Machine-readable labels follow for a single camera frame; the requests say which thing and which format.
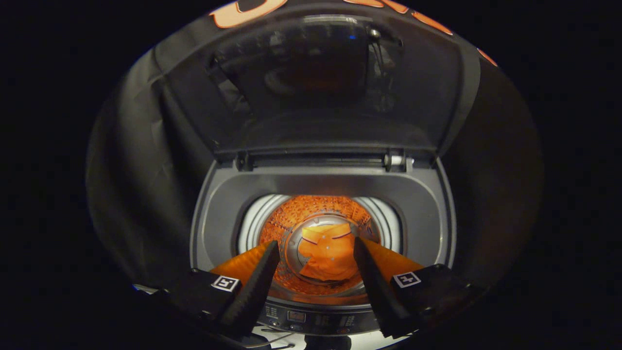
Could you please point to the grey washing machine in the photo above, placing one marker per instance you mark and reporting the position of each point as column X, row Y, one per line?
column 320, row 187

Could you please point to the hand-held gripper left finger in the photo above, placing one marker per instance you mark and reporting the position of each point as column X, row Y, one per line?
column 252, row 291

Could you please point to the yellow polo shirt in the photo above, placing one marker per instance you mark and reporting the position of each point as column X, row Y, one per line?
column 328, row 253

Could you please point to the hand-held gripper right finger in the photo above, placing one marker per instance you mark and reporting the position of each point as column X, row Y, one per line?
column 376, row 291

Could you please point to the dark washing machine lid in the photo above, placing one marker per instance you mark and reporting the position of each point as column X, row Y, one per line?
column 316, row 121

